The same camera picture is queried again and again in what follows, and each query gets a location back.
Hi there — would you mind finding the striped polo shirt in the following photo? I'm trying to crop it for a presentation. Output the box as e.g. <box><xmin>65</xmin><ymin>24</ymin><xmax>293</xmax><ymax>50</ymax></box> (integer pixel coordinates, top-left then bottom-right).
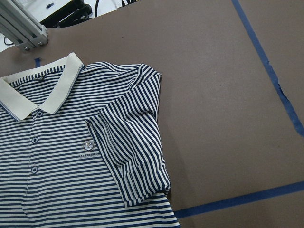
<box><xmin>0</xmin><ymin>53</ymin><xmax>180</xmax><ymax>228</ymax></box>

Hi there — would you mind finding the black clamp tool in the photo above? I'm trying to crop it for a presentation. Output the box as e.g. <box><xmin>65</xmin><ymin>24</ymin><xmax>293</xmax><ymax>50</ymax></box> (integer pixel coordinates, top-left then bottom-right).
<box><xmin>40</xmin><ymin>0</ymin><xmax>92</xmax><ymax>29</ymax></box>

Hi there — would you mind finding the aluminium frame post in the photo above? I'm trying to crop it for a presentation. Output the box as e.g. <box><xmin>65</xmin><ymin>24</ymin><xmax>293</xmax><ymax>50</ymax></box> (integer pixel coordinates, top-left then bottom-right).
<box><xmin>0</xmin><ymin>0</ymin><xmax>48</xmax><ymax>52</ymax></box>

